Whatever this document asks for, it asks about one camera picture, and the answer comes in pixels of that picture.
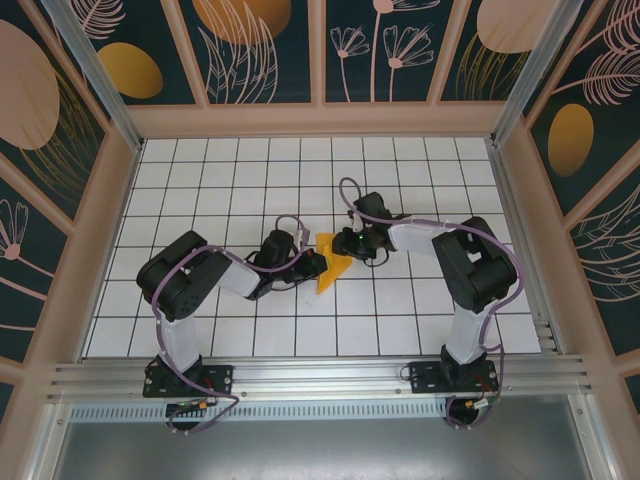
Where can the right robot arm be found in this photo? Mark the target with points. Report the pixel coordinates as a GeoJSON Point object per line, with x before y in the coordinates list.
{"type": "Point", "coordinates": [475, 270]}

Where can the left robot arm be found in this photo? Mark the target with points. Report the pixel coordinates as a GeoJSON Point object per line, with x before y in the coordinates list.
{"type": "Point", "coordinates": [175, 280]}

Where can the grey metal shelf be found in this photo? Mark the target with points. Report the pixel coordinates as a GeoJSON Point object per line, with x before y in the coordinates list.
{"type": "Point", "coordinates": [320, 450]}

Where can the long aluminium mounting rail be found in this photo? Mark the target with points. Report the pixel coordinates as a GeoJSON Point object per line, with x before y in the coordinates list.
{"type": "Point", "coordinates": [320, 375]}

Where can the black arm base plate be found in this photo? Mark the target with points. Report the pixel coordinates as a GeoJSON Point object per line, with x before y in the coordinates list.
{"type": "Point", "coordinates": [425, 377]}
{"type": "Point", "coordinates": [220, 380]}

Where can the aluminium side rail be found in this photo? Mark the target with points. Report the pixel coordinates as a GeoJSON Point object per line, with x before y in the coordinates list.
{"type": "Point", "coordinates": [520, 250]}

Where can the aluminium frame post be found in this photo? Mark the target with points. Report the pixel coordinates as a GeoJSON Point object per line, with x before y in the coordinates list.
{"type": "Point", "coordinates": [95, 75]}
{"type": "Point", "coordinates": [530, 65]}

